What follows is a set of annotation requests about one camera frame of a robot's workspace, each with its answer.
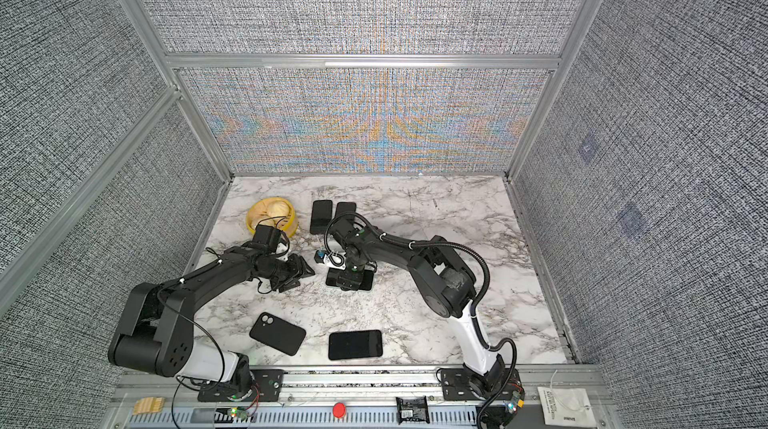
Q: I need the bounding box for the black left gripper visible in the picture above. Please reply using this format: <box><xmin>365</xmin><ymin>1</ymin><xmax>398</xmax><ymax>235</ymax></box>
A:
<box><xmin>261</xmin><ymin>253</ymin><xmax>316</xmax><ymax>292</ymax></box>

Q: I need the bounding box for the black phone case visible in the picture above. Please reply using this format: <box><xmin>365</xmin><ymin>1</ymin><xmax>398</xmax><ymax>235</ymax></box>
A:
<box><xmin>249</xmin><ymin>312</ymin><xmax>306</xmax><ymax>356</ymax></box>
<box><xmin>335</xmin><ymin>201</ymin><xmax>357</xmax><ymax>218</ymax></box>
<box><xmin>309</xmin><ymin>200</ymin><xmax>334</xmax><ymax>235</ymax></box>

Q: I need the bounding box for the black phone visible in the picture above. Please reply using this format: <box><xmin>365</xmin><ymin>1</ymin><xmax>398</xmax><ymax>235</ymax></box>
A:
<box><xmin>326</xmin><ymin>269</ymin><xmax>374</xmax><ymax>291</ymax></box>
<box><xmin>328</xmin><ymin>330</ymin><xmax>383</xmax><ymax>361</ymax></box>

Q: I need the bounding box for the black phone front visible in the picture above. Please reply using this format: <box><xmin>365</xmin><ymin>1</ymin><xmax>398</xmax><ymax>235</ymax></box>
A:
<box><xmin>328</xmin><ymin>330</ymin><xmax>383</xmax><ymax>361</ymax></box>

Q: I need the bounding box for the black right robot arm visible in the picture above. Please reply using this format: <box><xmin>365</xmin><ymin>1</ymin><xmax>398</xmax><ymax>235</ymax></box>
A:
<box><xmin>316</xmin><ymin>213</ymin><xmax>508</xmax><ymax>399</ymax></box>

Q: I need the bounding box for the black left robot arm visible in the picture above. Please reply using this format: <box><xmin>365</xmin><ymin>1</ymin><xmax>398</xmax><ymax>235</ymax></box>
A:
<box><xmin>108</xmin><ymin>244</ymin><xmax>315</xmax><ymax>382</ymax></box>

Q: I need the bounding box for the yellow bamboo steamer basket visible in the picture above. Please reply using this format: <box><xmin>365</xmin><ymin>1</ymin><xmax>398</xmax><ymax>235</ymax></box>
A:
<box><xmin>245</xmin><ymin>197</ymin><xmax>298</xmax><ymax>239</ymax></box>

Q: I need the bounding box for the red emergency button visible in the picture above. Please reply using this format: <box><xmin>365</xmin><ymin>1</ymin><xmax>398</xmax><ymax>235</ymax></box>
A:
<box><xmin>332</xmin><ymin>402</ymin><xmax>347</xmax><ymax>419</ymax></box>

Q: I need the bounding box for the small black electronics box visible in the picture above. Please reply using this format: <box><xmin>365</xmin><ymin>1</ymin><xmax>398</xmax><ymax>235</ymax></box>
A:
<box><xmin>396</xmin><ymin>396</ymin><xmax>431</xmax><ymax>425</ymax></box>

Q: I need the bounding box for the wooden clips stack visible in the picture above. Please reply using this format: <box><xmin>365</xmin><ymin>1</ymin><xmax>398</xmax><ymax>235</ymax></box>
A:
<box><xmin>132</xmin><ymin>397</ymin><xmax>165</xmax><ymax>416</ymax></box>

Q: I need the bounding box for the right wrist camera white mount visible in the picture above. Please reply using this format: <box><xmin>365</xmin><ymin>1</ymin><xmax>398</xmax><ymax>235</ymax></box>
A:
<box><xmin>314</xmin><ymin>250</ymin><xmax>346</xmax><ymax>270</ymax></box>

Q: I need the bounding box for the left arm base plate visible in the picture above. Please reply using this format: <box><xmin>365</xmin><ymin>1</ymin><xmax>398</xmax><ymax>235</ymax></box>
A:
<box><xmin>197</xmin><ymin>369</ymin><xmax>285</xmax><ymax>403</ymax></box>

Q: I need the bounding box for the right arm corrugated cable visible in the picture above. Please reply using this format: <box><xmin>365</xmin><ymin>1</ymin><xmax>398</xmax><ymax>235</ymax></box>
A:
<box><xmin>322</xmin><ymin>211</ymin><xmax>520</xmax><ymax>406</ymax></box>

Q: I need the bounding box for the aluminium front rail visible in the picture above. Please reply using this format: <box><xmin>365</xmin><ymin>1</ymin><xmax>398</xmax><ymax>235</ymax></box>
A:
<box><xmin>101</xmin><ymin>364</ymin><xmax>625</xmax><ymax>429</ymax></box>

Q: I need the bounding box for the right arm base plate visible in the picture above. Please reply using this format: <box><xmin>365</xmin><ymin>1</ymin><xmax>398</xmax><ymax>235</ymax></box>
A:
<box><xmin>436</xmin><ymin>367</ymin><xmax>525</xmax><ymax>403</ymax></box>

